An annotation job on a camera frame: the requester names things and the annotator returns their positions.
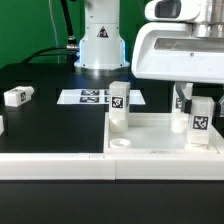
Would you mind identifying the white left fence piece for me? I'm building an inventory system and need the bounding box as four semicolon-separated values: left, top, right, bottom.
0;115;4;136

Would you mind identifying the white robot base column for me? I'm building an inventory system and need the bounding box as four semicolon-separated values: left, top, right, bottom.
74;0;130;76

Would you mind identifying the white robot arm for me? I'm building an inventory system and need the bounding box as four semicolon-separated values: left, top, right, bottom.
131;0;224;113

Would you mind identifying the white marker base plate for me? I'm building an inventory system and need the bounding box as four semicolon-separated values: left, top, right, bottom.
57;89;145;105

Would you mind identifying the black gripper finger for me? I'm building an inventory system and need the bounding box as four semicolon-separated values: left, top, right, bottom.
216;95;224;117

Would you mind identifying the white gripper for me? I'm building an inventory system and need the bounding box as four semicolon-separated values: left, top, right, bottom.
131;22;224;114

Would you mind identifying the black cable bundle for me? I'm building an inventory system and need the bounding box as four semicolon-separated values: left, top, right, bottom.
21;0;81;68

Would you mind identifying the white square table top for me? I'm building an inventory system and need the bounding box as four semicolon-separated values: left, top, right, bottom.
103;113;224;155

